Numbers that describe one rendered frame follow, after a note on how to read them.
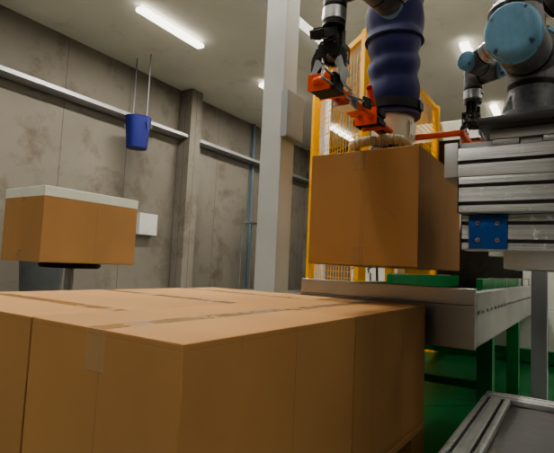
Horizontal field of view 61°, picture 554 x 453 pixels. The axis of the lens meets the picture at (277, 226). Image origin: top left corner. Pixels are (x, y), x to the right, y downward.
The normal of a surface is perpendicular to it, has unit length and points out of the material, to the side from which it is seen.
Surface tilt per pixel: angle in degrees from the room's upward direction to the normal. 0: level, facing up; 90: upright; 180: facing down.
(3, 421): 90
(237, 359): 90
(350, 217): 90
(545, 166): 90
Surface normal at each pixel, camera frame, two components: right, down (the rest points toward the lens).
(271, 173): -0.55, -0.09
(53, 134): 0.84, 0.00
